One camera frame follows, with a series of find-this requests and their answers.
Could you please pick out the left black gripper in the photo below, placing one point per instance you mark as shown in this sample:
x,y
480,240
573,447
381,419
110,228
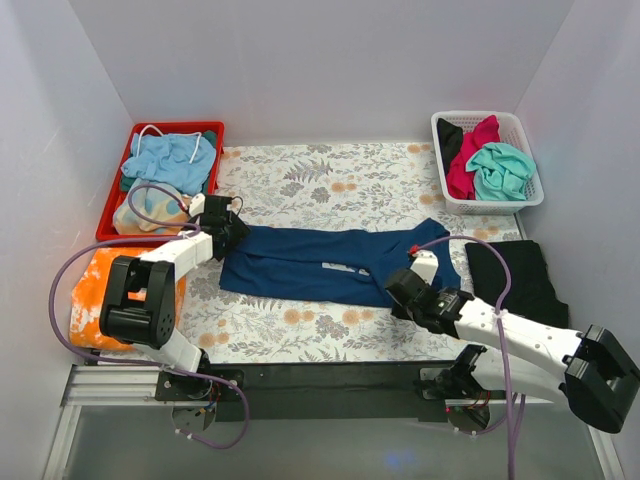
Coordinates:
x,y
232,232

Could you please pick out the yellow blue patterned garment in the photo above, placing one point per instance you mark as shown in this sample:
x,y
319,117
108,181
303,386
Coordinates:
x,y
152,208

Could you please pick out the floral table cloth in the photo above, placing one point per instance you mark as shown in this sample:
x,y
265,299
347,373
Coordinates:
x,y
374,187

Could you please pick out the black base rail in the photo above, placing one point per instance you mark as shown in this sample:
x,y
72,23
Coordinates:
x,y
348,390

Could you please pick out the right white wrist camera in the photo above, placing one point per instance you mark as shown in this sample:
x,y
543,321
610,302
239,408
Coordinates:
x,y
424,263

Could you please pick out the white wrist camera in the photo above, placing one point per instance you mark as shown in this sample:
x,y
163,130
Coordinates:
x,y
424,263
197,205

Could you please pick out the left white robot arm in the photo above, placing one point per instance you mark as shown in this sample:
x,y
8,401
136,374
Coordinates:
x,y
139,306

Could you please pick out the dark blue t shirt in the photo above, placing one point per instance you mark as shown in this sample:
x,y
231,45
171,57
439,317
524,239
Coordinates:
x,y
347,267

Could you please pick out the black folded shirt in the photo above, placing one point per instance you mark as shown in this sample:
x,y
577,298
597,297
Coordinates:
x,y
532,295

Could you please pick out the white plastic basket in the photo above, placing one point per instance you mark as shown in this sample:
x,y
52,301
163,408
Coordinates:
x,y
511,132

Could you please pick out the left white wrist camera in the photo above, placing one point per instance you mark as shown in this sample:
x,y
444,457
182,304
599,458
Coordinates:
x,y
197,205

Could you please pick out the red plastic tray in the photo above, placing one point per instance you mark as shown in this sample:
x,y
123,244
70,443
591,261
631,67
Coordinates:
x,y
116,196

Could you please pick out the magenta shirt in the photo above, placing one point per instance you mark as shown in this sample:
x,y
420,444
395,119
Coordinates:
x,y
459,181

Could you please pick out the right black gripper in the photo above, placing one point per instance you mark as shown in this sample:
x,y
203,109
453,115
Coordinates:
x,y
401,291

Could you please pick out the teal shirt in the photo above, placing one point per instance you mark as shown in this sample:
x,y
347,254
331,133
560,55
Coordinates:
x,y
500,172

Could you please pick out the black shirt in basket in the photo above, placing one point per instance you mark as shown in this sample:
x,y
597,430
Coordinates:
x,y
450,138

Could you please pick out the orange tie-dye folded shirt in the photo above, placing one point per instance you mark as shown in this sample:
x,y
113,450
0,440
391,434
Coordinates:
x,y
86,301

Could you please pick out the aluminium frame rail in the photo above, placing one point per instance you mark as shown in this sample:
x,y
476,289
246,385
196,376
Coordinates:
x,y
102,386

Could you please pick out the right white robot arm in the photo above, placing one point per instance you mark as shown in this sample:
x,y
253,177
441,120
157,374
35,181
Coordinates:
x,y
589,372

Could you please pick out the dark green garment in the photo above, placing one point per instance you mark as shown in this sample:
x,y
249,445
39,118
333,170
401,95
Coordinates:
x,y
212,140

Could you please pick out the light blue garment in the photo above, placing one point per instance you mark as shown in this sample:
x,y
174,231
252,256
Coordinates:
x,y
167,162

